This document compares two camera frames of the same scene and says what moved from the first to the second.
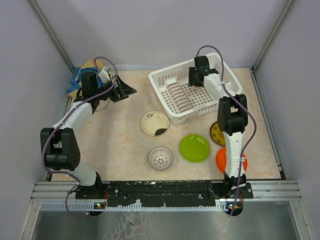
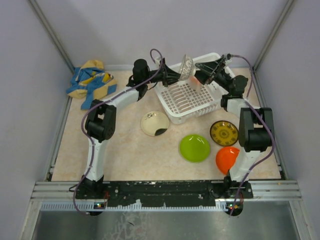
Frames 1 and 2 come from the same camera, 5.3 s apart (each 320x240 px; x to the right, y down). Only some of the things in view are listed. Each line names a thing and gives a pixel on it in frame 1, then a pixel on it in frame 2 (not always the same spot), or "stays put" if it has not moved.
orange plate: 221,160 stays put
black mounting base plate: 164,193 stays put
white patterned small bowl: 160,158 to 188,68
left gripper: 124,90 to 168,75
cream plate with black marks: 154,123 stays put
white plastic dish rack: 184,103 stays put
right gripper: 191,81 to 210,67
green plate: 194,148 stays put
